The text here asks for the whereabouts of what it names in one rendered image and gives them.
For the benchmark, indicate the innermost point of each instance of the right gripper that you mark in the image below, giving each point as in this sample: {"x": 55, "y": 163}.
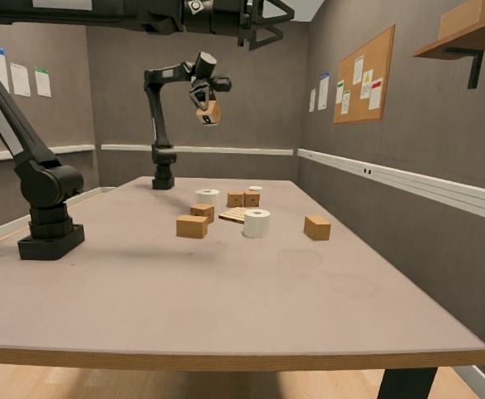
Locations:
{"x": 230, "y": 24}

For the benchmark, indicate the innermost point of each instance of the small wooden pallet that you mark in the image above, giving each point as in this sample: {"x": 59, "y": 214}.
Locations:
{"x": 235, "y": 215}

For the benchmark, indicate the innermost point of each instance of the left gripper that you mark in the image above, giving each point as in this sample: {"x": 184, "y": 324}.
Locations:
{"x": 197, "y": 95}

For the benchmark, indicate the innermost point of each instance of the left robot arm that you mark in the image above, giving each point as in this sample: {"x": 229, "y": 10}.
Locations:
{"x": 204, "y": 67}

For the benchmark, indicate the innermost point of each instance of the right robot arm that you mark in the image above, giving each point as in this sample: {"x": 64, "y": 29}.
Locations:
{"x": 51, "y": 227}

